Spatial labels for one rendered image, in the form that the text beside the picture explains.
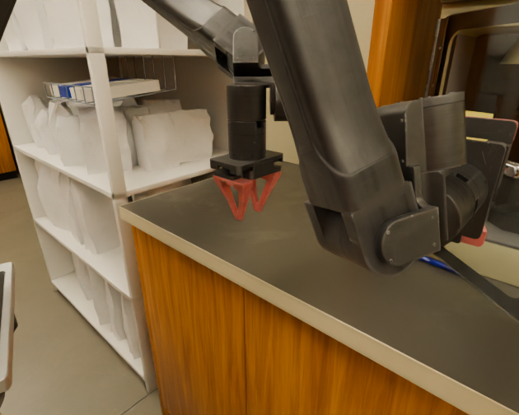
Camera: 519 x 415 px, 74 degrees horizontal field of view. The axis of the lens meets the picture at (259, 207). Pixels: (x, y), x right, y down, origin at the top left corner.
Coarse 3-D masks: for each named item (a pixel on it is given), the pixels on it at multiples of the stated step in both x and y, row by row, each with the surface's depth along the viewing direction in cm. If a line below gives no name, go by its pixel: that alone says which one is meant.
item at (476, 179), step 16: (480, 144) 34; (496, 144) 33; (480, 160) 34; (496, 160) 33; (464, 176) 32; (480, 176) 34; (496, 176) 34; (480, 192) 32; (480, 208) 35; (480, 224) 36
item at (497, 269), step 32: (448, 32) 56; (480, 32) 50; (512, 32) 45; (448, 64) 57; (480, 64) 50; (512, 64) 45; (480, 96) 51; (512, 96) 45; (512, 160) 46; (512, 192) 46; (512, 224) 47; (448, 256) 60; (480, 256) 53; (512, 256) 47; (480, 288) 53; (512, 288) 47
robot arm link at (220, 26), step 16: (144, 0) 53; (160, 0) 50; (176, 0) 50; (192, 0) 50; (208, 0) 50; (176, 16) 51; (192, 16) 49; (208, 16) 49; (224, 16) 49; (240, 16) 49; (192, 32) 51; (208, 32) 48; (224, 32) 48; (256, 32) 48; (208, 48) 51; (224, 48) 48; (224, 64) 53
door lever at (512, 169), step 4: (508, 160) 42; (508, 164) 41; (512, 164) 41; (516, 164) 41; (508, 168) 41; (512, 168) 40; (516, 168) 40; (504, 172) 42; (508, 172) 41; (512, 172) 40; (516, 172) 40; (512, 176) 40; (516, 176) 40
